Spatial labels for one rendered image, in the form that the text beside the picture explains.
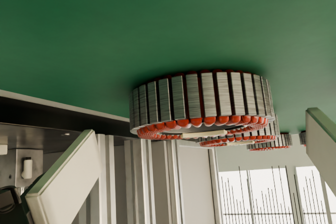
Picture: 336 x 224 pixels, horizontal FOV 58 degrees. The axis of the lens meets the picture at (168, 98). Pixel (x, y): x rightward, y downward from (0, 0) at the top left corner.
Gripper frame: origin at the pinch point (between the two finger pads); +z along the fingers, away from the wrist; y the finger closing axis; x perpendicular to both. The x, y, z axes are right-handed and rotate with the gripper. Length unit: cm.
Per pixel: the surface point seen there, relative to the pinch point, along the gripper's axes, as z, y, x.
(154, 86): 3.1, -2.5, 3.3
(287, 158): 543, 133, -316
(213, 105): 1.7, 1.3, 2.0
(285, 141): 52, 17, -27
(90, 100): 8.0, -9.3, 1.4
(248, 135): 17.3, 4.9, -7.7
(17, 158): 19.5, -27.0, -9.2
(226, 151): 580, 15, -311
